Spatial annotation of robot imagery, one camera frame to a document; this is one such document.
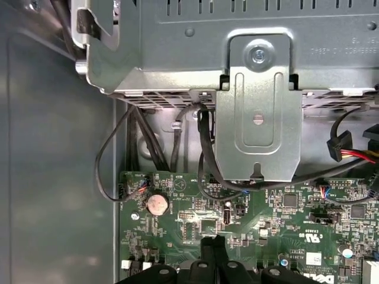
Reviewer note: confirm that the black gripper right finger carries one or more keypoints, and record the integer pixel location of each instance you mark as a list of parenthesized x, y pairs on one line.
[(220, 251)]

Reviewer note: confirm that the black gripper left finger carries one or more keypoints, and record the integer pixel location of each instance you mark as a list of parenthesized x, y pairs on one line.
[(207, 251)]

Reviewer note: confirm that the green motherboard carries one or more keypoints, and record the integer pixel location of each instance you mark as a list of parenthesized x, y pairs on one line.
[(174, 251)]

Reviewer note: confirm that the internal USB port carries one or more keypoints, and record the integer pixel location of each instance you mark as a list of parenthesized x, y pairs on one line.
[(227, 217)]

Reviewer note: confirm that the round coin battery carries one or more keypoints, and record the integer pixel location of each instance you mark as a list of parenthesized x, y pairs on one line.
[(157, 204)]

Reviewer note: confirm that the white board sticker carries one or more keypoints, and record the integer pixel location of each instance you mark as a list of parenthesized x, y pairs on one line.
[(314, 258)]

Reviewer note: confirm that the metal drive cage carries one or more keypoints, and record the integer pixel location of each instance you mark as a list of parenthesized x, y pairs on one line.
[(177, 44)]

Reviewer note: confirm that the silver support bracket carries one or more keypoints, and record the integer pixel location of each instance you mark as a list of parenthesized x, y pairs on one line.
[(257, 148)]

